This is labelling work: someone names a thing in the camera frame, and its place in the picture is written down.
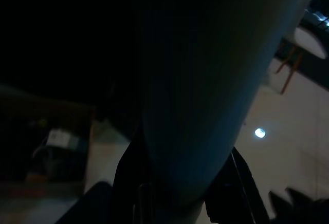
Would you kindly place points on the white chair with wooden legs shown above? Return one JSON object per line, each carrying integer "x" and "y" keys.
{"x": 308, "y": 40}

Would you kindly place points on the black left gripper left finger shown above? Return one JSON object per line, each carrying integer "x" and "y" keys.
{"x": 132, "y": 190}

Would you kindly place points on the white labelled dark block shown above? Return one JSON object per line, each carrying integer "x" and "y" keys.
{"x": 59, "y": 138}

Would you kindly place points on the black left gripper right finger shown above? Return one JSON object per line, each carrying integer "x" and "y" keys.
{"x": 236, "y": 198}

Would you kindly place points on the brown cardboard box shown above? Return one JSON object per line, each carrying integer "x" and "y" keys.
{"x": 82, "y": 121}

